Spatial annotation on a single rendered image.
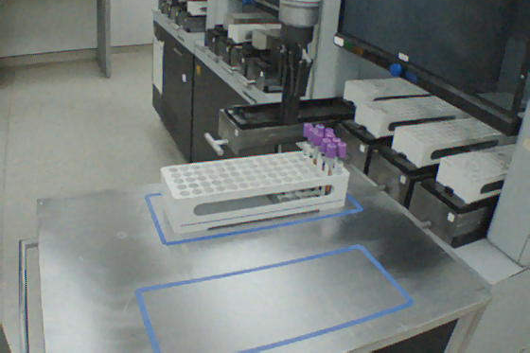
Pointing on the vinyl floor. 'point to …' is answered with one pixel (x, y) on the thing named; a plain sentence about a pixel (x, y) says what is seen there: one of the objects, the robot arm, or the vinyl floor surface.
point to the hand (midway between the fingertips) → (289, 107)
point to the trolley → (240, 278)
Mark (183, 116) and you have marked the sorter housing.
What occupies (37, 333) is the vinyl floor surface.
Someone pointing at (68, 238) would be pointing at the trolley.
